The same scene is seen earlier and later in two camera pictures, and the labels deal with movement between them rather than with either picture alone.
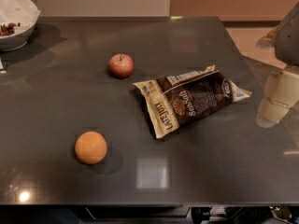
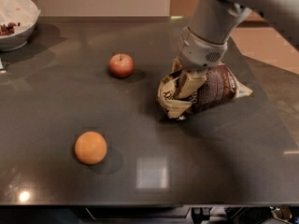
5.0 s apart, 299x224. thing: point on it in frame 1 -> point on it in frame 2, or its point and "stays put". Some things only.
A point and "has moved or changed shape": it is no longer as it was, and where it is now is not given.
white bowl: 19,17 stays put
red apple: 121,65 stays put
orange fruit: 91,147 stays put
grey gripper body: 288,41 -> 198,54
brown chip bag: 174,101 has moved or changed shape
